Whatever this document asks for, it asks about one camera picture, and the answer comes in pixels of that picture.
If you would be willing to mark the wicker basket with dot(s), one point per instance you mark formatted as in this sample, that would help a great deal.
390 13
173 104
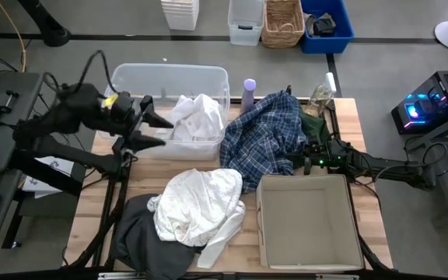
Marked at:
283 23

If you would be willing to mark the white printed paper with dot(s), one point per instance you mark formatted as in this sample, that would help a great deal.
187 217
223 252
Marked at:
49 171

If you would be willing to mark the small clear plastic bin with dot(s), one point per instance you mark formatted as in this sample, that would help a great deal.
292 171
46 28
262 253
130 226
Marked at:
245 21

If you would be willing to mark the dark grey garment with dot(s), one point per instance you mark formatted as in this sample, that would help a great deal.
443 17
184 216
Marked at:
142 241

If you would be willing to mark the stack of white bins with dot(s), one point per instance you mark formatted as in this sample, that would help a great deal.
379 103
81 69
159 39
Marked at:
180 13

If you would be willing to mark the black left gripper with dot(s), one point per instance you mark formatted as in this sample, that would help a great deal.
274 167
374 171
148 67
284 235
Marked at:
124 109

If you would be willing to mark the cardboard box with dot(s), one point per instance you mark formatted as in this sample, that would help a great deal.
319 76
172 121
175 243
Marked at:
309 221

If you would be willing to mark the black cloth in bin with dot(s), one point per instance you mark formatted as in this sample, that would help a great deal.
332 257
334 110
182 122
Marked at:
324 26

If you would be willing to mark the dark green garment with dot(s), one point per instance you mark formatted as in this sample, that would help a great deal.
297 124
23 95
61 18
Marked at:
315 128

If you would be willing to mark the grey cloth in bin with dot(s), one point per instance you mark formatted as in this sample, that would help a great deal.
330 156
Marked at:
309 25

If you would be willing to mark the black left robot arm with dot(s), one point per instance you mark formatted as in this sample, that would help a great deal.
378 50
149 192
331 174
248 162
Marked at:
72 113

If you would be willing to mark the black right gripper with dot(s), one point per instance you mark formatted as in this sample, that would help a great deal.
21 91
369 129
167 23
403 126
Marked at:
319 157

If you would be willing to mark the clear bottle with white cap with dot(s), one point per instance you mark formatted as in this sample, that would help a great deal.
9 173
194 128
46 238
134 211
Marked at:
319 99

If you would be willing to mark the large white cloth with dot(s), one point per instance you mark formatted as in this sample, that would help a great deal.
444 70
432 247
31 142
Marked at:
197 206

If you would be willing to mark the blue plastic bin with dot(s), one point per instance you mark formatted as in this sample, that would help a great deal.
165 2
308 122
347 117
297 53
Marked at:
344 27

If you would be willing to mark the black stand leg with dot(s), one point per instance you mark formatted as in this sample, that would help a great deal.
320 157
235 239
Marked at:
49 23

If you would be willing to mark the black computer with coloured lights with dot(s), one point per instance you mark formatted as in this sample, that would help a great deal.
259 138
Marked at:
434 105

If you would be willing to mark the small black clamp post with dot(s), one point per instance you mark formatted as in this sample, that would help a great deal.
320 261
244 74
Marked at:
288 88

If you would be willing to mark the clear plastic storage bin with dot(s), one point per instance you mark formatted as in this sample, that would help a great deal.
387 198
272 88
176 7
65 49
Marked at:
162 78

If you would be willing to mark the purple bottle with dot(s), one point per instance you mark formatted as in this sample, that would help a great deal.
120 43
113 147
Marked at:
248 97

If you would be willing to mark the white crumpled shirt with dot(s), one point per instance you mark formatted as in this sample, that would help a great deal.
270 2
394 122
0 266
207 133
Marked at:
194 116

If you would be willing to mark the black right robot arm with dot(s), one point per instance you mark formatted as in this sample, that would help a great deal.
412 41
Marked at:
379 165

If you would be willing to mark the blue plaid shirt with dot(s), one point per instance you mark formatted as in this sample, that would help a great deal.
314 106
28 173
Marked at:
259 140

